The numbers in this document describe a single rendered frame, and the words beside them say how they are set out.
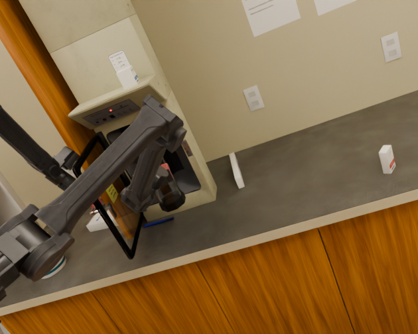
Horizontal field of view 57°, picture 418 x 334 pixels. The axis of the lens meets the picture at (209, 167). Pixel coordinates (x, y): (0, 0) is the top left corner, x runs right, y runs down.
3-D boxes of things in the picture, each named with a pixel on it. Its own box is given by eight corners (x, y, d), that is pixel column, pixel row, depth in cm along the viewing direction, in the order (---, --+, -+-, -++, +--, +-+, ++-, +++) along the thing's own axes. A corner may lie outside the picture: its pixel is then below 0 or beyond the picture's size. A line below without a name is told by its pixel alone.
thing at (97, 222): (101, 216, 190) (97, 210, 189) (127, 210, 185) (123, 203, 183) (89, 232, 180) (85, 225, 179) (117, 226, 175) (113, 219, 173)
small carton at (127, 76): (127, 86, 136) (118, 70, 133) (139, 80, 135) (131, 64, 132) (124, 89, 131) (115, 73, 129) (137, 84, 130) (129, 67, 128)
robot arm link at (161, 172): (118, 196, 119) (139, 214, 118) (135, 168, 114) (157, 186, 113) (137, 185, 130) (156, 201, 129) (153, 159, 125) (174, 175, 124)
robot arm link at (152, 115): (154, 76, 81) (192, 105, 80) (154, 107, 94) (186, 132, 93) (-17, 243, 66) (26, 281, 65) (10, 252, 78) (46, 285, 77)
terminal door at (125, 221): (144, 214, 163) (96, 132, 147) (132, 261, 136) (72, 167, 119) (142, 215, 163) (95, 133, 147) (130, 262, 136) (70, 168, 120)
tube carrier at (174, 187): (162, 198, 153) (137, 153, 145) (186, 189, 151) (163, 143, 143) (158, 213, 144) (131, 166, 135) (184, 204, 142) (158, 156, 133)
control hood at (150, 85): (91, 128, 148) (78, 104, 144) (168, 98, 140) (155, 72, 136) (81, 140, 138) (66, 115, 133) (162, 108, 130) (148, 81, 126)
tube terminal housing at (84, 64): (157, 191, 189) (75, 41, 158) (218, 171, 181) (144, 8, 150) (146, 222, 167) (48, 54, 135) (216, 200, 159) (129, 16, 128)
